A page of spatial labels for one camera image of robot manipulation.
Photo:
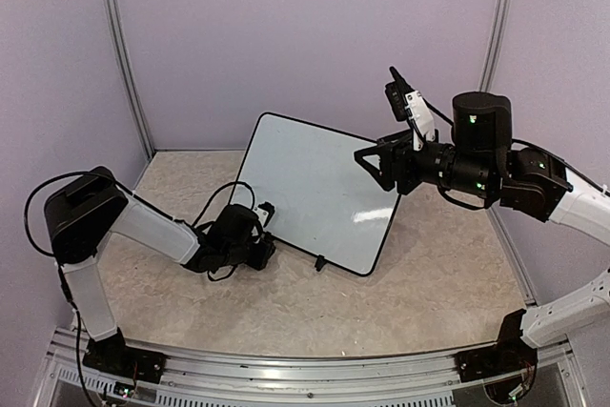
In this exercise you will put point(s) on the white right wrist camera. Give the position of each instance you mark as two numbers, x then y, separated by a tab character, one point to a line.
408	106

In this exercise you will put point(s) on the aluminium front rail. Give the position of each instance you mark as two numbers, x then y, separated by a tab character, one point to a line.
203	378

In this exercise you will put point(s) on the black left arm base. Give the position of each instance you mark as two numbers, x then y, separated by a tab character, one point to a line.
112	356

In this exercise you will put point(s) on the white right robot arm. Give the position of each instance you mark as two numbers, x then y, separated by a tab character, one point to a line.
481	161

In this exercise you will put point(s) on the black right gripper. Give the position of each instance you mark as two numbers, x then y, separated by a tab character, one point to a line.
397	152

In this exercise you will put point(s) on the aluminium corner post right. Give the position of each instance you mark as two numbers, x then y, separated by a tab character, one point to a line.
494	45

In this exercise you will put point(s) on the aluminium corner post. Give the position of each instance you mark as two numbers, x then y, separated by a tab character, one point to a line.
120	48
494	45

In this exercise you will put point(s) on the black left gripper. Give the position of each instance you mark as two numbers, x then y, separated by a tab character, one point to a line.
267	250

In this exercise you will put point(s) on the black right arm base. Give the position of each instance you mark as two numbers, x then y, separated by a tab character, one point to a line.
507	367

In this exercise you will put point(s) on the white whiteboard with black frame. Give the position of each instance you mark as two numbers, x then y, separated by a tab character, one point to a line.
325	203

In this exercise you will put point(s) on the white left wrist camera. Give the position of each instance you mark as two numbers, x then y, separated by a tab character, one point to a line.
265	212

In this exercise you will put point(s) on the aluminium corner post left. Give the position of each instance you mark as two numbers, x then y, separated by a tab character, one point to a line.
120	48

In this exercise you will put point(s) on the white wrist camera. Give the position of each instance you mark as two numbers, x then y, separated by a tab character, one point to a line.
265	212
408	106

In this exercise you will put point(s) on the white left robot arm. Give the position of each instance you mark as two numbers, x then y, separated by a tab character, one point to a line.
84	217

